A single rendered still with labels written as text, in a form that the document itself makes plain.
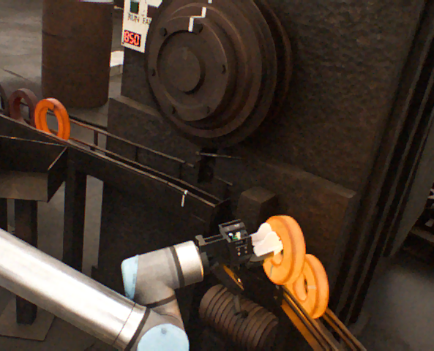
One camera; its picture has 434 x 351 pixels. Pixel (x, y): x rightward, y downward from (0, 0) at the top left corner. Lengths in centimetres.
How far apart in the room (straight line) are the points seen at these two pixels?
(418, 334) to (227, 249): 156
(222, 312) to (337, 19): 86
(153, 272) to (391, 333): 158
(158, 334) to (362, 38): 89
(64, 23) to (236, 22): 300
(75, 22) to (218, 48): 299
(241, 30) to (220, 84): 15
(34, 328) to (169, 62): 119
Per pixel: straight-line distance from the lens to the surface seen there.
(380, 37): 134
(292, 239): 108
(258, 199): 141
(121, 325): 91
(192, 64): 133
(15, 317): 214
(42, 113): 209
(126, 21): 181
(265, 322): 141
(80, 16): 419
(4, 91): 227
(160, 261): 104
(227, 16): 133
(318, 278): 120
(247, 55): 130
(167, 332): 90
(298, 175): 144
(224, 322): 144
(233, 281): 112
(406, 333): 248
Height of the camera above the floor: 143
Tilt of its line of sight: 25 degrees down
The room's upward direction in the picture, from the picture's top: 10 degrees clockwise
